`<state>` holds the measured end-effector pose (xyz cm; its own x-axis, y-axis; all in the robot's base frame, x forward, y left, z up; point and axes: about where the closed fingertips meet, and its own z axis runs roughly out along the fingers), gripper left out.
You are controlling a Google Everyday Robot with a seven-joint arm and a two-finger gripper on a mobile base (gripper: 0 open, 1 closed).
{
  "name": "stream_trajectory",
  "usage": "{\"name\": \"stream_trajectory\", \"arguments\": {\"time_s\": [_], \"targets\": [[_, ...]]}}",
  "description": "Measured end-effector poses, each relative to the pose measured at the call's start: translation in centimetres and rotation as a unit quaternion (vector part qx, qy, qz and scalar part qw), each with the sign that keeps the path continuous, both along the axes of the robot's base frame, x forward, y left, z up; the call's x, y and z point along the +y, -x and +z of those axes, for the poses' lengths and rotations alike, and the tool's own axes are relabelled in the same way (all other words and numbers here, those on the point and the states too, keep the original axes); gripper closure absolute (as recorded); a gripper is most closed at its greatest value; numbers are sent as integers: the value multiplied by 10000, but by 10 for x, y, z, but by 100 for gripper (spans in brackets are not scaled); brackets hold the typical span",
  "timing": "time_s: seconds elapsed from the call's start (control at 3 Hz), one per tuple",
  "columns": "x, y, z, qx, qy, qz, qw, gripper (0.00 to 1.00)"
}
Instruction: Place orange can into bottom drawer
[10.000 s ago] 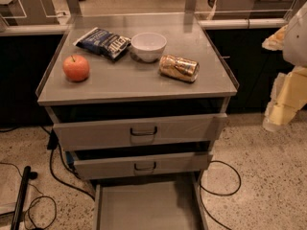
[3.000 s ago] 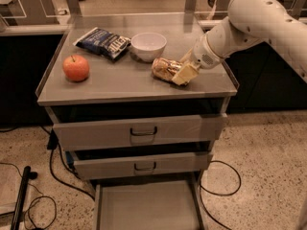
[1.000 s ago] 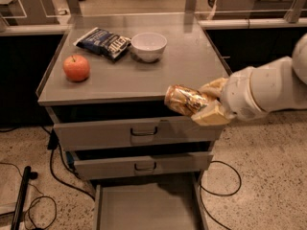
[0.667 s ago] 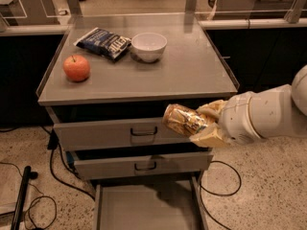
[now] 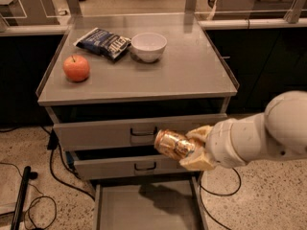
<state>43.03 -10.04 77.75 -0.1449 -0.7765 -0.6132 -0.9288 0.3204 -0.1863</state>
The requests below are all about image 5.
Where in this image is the bottom grey drawer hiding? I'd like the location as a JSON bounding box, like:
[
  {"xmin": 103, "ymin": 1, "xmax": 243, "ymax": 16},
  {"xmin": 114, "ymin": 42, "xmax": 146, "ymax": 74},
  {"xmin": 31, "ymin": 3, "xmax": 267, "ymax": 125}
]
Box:
[{"xmin": 92, "ymin": 176, "xmax": 209, "ymax": 230}]

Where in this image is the orange gold soda can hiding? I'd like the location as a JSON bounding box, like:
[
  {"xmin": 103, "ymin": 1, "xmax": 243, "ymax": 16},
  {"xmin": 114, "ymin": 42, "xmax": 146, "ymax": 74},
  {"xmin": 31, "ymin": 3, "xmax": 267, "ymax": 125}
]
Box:
[{"xmin": 154, "ymin": 129, "xmax": 202, "ymax": 161}]

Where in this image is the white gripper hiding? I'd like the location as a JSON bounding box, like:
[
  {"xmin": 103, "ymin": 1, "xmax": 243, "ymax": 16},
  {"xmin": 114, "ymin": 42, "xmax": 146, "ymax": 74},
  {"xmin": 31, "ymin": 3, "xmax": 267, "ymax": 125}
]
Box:
[{"xmin": 179, "ymin": 119, "xmax": 249, "ymax": 171}]

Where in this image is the black floor cable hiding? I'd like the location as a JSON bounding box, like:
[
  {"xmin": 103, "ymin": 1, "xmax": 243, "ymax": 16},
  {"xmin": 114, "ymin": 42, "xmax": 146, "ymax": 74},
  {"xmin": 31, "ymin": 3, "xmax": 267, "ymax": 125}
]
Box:
[
  {"xmin": 199, "ymin": 168, "xmax": 243, "ymax": 230},
  {"xmin": 39, "ymin": 126, "xmax": 96, "ymax": 201}
]

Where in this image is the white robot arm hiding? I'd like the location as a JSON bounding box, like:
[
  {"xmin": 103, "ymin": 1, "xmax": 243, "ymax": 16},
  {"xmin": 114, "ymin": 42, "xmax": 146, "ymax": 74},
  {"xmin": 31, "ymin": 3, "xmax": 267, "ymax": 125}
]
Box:
[{"xmin": 179, "ymin": 91, "xmax": 307, "ymax": 171}]

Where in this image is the grey drawer cabinet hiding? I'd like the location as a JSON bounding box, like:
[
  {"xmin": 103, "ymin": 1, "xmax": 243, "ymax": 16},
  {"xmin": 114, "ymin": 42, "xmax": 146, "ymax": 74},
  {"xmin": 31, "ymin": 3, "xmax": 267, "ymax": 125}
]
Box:
[{"xmin": 35, "ymin": 12, "xmax": 240, "ymax": 190}]

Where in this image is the white bowl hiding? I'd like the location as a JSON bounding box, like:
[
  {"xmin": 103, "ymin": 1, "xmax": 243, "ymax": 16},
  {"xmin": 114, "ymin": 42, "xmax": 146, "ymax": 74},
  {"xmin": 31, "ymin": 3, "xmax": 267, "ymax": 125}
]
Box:
[{"xmin": 131, "ymin": 33, "xmax": 167, "ymax": 62}]

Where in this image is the top grey drawer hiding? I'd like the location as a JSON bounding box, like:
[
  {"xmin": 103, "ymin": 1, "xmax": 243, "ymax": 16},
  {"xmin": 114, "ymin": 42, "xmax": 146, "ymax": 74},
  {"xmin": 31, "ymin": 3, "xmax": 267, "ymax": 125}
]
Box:
[{"xmin": 54, "ymin": 114, "xmax": 226, "ymax": 151}]

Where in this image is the black floor cable right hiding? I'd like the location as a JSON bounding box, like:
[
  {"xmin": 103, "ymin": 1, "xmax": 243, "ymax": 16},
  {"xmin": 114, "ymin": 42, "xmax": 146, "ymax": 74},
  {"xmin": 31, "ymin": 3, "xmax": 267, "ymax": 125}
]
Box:
[{"xmin": 199, "ymin": 168, "xmax": 243, "ymax": 230}]

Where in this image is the middle grey drawer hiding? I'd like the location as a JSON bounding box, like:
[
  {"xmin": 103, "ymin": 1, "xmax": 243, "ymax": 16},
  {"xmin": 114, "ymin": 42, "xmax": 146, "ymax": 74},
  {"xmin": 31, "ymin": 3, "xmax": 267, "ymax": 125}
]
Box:
[{"xmin": 74, "ymin": 155, "xmax": 188, "ymax": 180}]

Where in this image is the blue chip bag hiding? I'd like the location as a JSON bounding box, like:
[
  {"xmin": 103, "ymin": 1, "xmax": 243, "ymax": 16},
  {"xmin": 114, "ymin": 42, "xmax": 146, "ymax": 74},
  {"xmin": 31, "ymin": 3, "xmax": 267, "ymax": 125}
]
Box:
[{"xmin": 74, "ymin": 28, "xmax": 131, "ymax": 61}]

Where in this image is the red apple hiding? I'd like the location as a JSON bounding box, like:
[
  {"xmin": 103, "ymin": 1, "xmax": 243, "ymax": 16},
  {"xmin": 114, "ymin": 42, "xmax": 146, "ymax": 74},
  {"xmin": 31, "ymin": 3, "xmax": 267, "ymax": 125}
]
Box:
[{"xmin": 62, "ymin": 55, "xmax": 90, "ymax": 82}]

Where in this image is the black pole on floor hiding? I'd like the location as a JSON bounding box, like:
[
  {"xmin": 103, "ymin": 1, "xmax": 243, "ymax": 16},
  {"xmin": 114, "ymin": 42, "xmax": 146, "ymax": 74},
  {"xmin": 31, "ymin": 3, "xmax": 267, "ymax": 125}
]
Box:
[{"xmin": 10, "ymin": 166, "xmax": 34, "ymax": 230}]

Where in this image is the black floor cable left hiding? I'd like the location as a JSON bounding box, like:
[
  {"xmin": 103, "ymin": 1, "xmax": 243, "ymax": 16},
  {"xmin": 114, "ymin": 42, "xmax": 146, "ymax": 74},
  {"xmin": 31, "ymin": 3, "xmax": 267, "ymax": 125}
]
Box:
[{"xmin": 39, "ymin": 126, "xmax": 96, "ymax": 201}]

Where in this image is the grey drawer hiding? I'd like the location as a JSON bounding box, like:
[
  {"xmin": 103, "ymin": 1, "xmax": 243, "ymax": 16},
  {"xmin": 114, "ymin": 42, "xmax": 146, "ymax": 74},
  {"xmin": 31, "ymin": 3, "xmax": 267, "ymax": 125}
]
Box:
[
  {"xmin": 74, "ymin": 155, "xmax": 188, "ymax": 180},
  {"xmin": 92, "ymin": 176, "xmax": 209, "ymax": 230},
  {"xmin": 54, "ymin": 114, "xmax": 226, "ymax": 151}
]

